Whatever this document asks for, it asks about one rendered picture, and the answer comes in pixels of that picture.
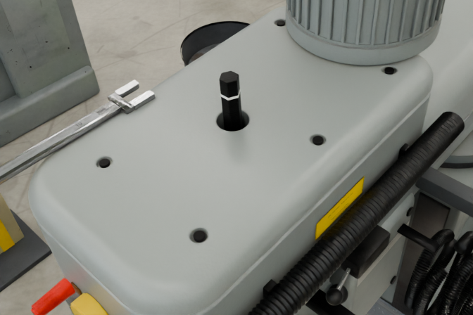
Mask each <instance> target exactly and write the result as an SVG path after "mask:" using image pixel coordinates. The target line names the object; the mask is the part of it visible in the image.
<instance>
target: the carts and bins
mask: <svg viewBox="0 0 473 315"><path fill-rule="evenodd" d="M249 25H250V24H249V23H246V22H239V21H222V22H214V23H210V24H207V25H204V26H201V27H199V28H197V29H196V30H194V31H193V32H191V33H190V34H188V35H187V36H186V37H185V39H184V40H183V42H182V44H181V47H180V53H181V49H182V60H183V61H184V66H185V67H186V66H187V65H188V64H190V63H192V62H193V61H195V60H196V59H198V58H200V57H201V56H202V55H204V54H205V53H207V52H209V51H210V50H211V49H214V48H215V47H216V46H218V45H219V44H221V43H222V42H224V41H225V40H227V39H229V38H230V37H232V36H233V35H235V34H236V33H237V32H239V31H241V30H242V29H244V28H245V27H247V26H249Z"/></svg>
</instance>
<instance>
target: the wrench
mask: <svg viewBox="0 0 473 315"><path fill-rule="evenodd" d="M138 88H139V83H138V82H137V81H135V80H133V81H132V82H130V83H129V84H126V85H124V86H123V87H121V88H119V89H118V90H116V91H115V93H112V94H111V95H109V96H108V97H107V98H108V100H109V102H108V103H106V104H104V105H103V106H101V107H100V108H97V109H96V110H94V111H92V112H91V113H89V114H88V115H85V116H84V117H82V118H80V119H79V120H77V121H76V122H73V123H72V124H70V125H68V126H67V127H65V128H64V129H62V130H60V131H58V132H56V133H55V134H53V135H52V136H50V137H49V138H47V139H44V140H43V141H41V142H40V143H38V144H37V145H35V146H33V147H31V148H29V149H28V150H26V151H25V152H23V153H21V154H19V155H17V156H16V157H14V158H13V159H11V160H9V161H8V162H5V163H4V164H2V165H1V166H0V185H1V184H2V183H4V182H5V181H8V180H9V179H11V178H12V177H14V176H15V175H17V174H19V173H21V172H22V171H24V170H26V169H27V168H28V167H31V166H32V165H34V164H35V163H37V162H39V161H40V160H42V159H44V158H45V157H47V156H48V155H50V154H52V153H54V152H55V151H57V150H58V149H60V148H62V147H63V146H65V145H67V144H69V143H70V142H71V141H74V140H75V139H77V138H78V137H80V136H81V135H83V134H85V133H87V132H88V131H90V130H92V129H93V128H94V127H97V126H98V125H100V124H101V123H103V122H105V121H106V120H108V119H110V118H112V117H113V116H115V115H117V114H118V113H120V112H121V111H123V112H124V113H125V114H129V113H131V112H132V111H134V110H137V109H139V108H140V107H142V106H143V105H145V104H147V103H148V102H150V101H152V100H153V99H155V98H156V97H155V94H154V93H153V92H152V91H147V92H145V93H144V94H142V95H140V96H138V97H137V98H135V99H134V100H132V101H130V102H129V103H128V102H127V101H126V100H125V99H124V97H126V96H128V95H129V94H131V93H132V92H134V91H136V90H137V89H138Z"/></svg>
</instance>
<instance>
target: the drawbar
mask: <svg viewBox="0 0 473 315"><path fill-rule="evenodd" d="M219 80H220V93H221V94H222V95H223V96H226V97H227V98H231V97H234V96H238V95H239V97H238V98H235V99H232V100H227V99H225V98H223V97H221V100H222V113H223V120H224V127H225V131H239V130H241V129H243V123H242V113H241V94H239V90H240V85H239V74H237V73H235V72H232V71H228V72H223V73H221V75H220V78H219Z"/></svg>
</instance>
